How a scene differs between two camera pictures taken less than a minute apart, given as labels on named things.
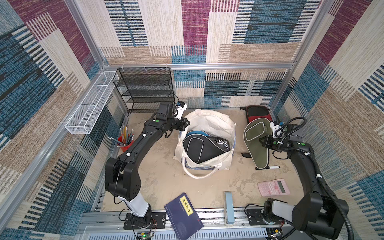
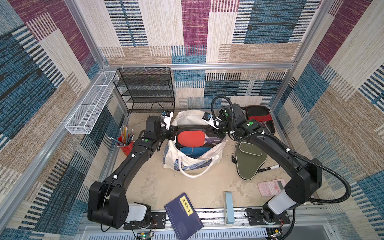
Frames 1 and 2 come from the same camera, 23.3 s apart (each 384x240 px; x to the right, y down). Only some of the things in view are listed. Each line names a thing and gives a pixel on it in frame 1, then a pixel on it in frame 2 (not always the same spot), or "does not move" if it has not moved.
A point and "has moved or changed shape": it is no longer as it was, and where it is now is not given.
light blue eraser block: x=229 y=208 does not move
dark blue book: x=183 y=216 does not move
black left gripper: x=184 y=123 to x=173 y=131
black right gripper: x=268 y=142 to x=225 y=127
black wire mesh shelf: x=145 y=88 does not move
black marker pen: x=269 y=167 does not move
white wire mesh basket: x=81 y=121 does not move
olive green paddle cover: x=255 y=129 has moved or changed shape
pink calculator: x=273 y=187 does not move
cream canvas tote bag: x=207 y=144 has moved or changed shape
